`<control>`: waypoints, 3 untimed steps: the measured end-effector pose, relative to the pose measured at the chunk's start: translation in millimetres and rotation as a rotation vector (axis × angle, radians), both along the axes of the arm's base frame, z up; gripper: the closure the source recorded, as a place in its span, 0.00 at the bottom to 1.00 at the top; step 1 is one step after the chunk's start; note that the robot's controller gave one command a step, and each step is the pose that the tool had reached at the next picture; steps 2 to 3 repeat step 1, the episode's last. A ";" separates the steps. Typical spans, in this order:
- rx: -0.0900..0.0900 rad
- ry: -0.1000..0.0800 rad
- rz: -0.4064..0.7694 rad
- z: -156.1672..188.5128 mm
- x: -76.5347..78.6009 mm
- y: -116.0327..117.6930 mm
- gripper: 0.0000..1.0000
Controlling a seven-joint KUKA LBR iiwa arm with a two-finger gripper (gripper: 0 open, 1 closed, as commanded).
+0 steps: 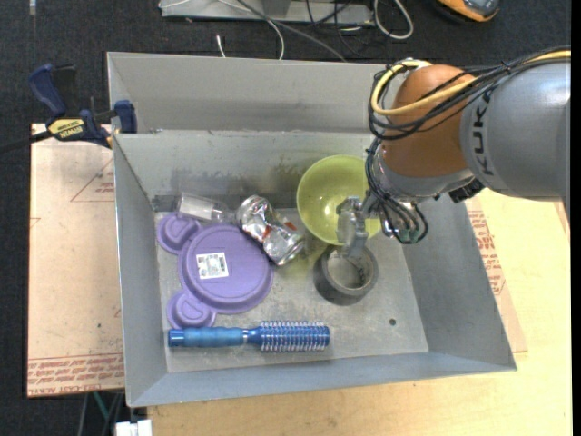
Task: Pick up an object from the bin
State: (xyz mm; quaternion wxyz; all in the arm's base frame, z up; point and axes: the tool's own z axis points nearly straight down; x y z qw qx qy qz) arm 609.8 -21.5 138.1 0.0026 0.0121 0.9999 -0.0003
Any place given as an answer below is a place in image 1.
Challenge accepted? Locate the grey metal bin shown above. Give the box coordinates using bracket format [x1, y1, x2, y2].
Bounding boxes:
[106, 51, 518, 408]

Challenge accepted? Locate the brown cardboard board red print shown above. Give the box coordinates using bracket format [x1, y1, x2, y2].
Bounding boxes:
[26, 123, 530, 399]

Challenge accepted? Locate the clear plastic cup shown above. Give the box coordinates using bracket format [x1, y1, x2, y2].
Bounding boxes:
[174, 191, 237, 224]

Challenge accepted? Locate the black tape roll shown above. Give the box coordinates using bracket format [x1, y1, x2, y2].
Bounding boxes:
[311, 242, 380, 308]

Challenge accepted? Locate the purple mouse-shaped plate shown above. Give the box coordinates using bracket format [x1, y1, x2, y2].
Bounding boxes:
[156, 211, 275, 331]

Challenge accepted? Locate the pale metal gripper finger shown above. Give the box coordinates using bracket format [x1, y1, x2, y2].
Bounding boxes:
[348, 218, 369, 260]
[335, 196, 363, 247]

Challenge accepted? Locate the yellow-green plastic bowl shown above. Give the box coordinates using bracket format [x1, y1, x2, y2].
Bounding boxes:
[295, 154, 383, 246]

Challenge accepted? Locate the blue round hairbrush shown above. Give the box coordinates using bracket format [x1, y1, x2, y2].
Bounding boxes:
[167, 319, 331, 353]

